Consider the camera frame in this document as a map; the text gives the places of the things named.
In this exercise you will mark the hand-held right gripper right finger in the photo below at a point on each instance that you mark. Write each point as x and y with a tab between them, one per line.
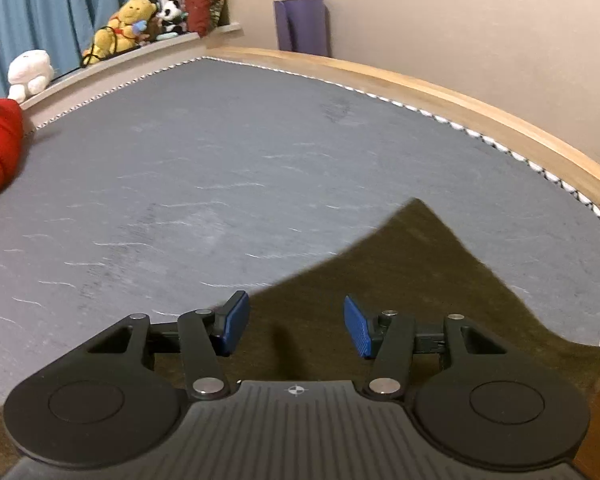
357	327

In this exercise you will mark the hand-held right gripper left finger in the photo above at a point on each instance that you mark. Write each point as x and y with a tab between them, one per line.
235	322

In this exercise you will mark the grey window ledge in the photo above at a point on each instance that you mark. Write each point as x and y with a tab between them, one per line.
130	60

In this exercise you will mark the purple rolled mat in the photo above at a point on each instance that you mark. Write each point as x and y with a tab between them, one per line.
302	27

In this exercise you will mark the panda plush toy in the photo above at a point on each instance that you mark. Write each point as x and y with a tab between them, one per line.
172	16

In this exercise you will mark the yellow bear plush toy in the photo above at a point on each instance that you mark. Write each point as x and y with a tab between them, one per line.
125	22

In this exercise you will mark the white plush toy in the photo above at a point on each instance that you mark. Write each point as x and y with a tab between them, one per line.
30	72

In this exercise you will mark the blue curtain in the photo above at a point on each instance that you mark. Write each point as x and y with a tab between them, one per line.
55	5

